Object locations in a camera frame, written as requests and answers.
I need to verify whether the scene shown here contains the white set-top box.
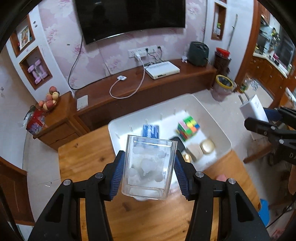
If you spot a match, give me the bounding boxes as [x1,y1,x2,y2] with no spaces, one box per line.
[145,61,180,80]

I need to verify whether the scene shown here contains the red lid dark jar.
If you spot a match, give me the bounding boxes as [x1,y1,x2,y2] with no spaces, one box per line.
[214,47,231,76]

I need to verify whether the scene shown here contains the round cream compact case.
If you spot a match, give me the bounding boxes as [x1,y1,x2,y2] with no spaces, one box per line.
[200,138,215,154]

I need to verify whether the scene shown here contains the blue tissue pack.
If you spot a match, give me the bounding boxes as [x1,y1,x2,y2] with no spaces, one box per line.
[142,124,159,138]

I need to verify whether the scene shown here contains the beige faceted box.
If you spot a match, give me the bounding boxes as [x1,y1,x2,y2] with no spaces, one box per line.
[186,144,204,162]

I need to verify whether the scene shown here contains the black tv cable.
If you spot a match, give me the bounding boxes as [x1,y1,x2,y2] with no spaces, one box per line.
[68,34,110,91]

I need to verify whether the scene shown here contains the dark green toaster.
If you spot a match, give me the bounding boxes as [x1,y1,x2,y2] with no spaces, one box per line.
[187,42,209,67]

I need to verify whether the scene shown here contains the white charging cable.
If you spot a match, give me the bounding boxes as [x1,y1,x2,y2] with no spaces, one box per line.
[109,53,146,100]

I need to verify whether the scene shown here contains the colourful puzzle cube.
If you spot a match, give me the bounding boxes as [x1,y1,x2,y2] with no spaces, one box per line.
[176,115,200,141]

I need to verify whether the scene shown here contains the white card on cabinet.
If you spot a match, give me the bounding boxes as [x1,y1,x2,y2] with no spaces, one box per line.
[76,95,88,111]

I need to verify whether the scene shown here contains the white plastic storage bin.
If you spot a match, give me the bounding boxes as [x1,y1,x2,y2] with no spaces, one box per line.
[108,94,232,171]

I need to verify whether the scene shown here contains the yellow rim trash bin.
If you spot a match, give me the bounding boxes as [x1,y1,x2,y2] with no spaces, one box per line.
[211,74,237,102]

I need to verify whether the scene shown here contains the white usb charger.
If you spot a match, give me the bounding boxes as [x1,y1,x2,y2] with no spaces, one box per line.
[239,95,268,122]

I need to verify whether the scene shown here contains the wooden tv cabinet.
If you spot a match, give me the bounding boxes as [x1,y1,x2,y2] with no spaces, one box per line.
[33,60,216,150]

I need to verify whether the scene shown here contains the pink dumbbells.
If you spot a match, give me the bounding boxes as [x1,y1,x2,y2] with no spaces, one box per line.
[28,59,49,84]

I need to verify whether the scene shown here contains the pink correction tape dispenser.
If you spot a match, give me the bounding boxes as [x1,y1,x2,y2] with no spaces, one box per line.
[216,174,227,182]

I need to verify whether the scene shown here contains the black television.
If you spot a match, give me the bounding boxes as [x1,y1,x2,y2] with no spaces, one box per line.
[74,0,186,45]

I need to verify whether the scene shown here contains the clear plastic box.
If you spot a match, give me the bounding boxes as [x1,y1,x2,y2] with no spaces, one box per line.
[121,135,177,200]

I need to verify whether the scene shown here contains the white wall power strip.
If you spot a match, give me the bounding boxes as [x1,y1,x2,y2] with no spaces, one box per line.
[128,45,158,58]

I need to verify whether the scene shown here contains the red snack bag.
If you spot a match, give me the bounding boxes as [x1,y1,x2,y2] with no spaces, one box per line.
[23,105,45,136]

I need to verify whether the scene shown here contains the framed picture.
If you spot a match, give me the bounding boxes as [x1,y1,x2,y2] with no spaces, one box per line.
[20,26,30,50]

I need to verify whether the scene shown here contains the bowl of peaches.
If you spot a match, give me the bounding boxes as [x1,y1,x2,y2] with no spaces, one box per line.
[38,86,60,112]

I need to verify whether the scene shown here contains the black power adapter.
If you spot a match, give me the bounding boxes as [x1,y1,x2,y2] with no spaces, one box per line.
[170,136,186,153]

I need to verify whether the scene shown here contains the green gold round tin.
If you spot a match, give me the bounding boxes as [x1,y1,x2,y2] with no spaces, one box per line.
[182,153,192,163]

